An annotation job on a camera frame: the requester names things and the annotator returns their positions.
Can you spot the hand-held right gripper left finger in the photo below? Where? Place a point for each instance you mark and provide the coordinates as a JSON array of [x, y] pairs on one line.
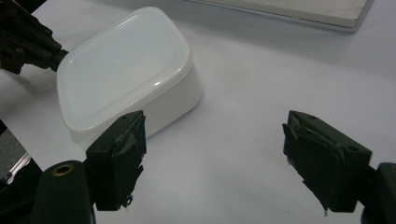
[[115, 168]]

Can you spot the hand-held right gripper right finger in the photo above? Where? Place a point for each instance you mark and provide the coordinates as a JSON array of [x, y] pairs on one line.
[[327, 165]]

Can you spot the white lidded plastic box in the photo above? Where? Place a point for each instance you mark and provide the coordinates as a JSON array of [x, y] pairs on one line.
[[124, 68]]

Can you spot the aluminium profile bar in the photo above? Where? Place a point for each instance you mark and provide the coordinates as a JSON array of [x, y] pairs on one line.
[[295, 9]]

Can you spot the metal table edge rail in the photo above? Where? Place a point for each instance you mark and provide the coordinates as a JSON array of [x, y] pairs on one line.
[[19, 166]]

